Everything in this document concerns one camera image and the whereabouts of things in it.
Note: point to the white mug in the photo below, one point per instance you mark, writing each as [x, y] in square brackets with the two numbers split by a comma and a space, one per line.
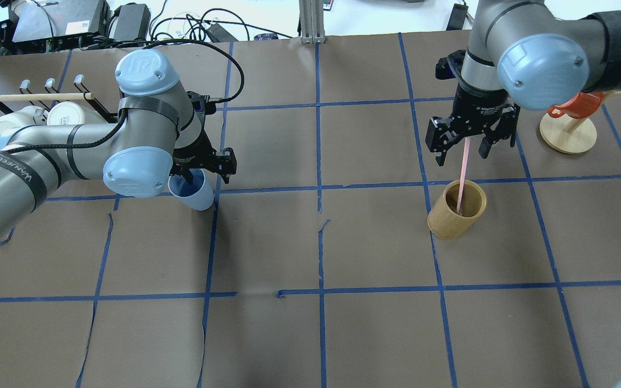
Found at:
[67, 112]
[27, 116]

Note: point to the wooden mug tree stand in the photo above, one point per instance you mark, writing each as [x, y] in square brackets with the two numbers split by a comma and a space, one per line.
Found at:
[570, 136]

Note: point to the pink chopstick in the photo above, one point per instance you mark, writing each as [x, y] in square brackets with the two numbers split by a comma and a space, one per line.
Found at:
[462, 175]

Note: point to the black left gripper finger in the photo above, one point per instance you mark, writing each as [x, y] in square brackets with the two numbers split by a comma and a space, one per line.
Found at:
[187, 175]
[225, 162]

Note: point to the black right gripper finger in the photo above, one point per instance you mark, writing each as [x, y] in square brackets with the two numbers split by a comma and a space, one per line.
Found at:
[506, 129]
[443, 133]

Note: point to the orange mug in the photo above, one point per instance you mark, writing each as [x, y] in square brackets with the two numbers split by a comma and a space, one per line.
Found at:
[583, 105]

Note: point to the black wire mug rack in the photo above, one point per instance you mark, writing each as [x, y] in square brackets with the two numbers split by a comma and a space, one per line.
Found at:
[51, 97]

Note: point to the white mug outer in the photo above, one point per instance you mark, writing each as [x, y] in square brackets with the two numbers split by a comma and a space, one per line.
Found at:
[27, 116]

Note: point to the aluminium frame post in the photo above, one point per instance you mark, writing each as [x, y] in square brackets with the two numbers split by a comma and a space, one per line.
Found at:
[312, 22]

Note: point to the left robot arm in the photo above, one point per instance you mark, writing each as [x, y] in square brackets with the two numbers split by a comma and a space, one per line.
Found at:
[157, 143]

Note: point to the white mug inner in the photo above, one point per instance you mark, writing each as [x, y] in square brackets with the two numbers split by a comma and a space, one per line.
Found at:
[67, 112]

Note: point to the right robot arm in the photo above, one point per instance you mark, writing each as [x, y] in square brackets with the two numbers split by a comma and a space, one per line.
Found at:
[519, 55]

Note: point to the black power adapter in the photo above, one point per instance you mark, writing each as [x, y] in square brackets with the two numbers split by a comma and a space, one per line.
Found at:
[458, 16]

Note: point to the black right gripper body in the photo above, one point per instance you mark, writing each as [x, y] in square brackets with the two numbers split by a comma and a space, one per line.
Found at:
[479, 105]

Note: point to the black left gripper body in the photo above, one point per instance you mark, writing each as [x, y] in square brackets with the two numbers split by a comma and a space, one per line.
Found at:
[194, 154]

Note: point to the black computer box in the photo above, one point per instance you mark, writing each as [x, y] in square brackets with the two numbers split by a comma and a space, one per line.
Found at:
[61, 23]

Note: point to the light blue plastic cup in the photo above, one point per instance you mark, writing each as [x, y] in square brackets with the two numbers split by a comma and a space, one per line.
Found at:
[197, 194]

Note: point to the bamboo cylinder holder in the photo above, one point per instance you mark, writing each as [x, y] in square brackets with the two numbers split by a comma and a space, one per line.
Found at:
[443, 221]

